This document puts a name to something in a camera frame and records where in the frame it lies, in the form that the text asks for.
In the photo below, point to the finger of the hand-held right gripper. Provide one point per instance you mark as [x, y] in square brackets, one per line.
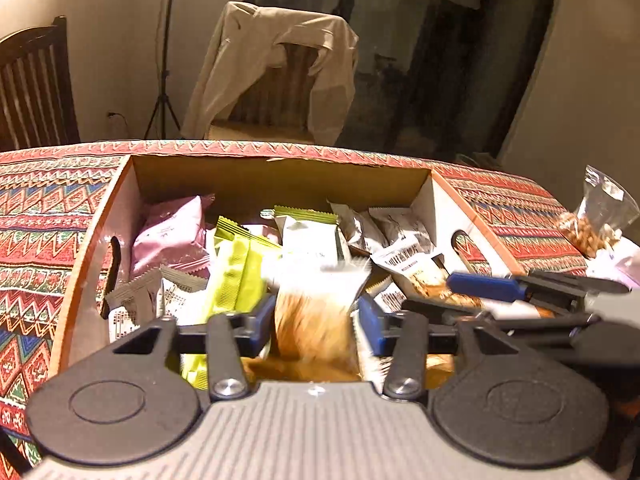
[480, 286]
[435, 308]

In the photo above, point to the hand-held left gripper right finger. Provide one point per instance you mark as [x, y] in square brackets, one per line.
[372, 327]

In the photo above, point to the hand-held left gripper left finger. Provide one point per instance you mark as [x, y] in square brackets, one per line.
[263, 325]

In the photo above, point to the white brown print snack packet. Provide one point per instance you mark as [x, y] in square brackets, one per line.
[415, 270]

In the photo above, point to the white orange snack packet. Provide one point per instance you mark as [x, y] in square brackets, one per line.
[315, 320]

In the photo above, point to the green snack packet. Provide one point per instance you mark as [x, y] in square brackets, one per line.
[237, 280]

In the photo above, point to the white packet with green edge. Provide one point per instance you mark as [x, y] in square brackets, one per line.
[305, 240]

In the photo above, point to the pink snack packet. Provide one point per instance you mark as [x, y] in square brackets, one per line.
[167, 235]

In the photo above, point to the red cardboard box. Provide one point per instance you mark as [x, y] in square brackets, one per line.
[200, 180]

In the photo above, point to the purple white tissue pack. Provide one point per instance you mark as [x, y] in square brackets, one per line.
[625, 265]

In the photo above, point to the clear plastic bag of nuts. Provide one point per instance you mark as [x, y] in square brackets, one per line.
[585, 230]

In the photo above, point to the wooden chair with woven seat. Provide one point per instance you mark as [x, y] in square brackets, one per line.
[260, 130]

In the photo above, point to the dark glass sliding door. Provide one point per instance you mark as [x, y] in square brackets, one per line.
[425, 60]

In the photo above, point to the red patterned tablecloth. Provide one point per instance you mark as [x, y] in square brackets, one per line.
[45, 220]

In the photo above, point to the beige jacket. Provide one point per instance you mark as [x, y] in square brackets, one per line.
[240, 60]

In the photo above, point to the studio light on stand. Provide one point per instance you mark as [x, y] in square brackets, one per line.
[165, 60]

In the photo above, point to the dark wooden chair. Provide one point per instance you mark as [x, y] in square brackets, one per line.
[35, 90]

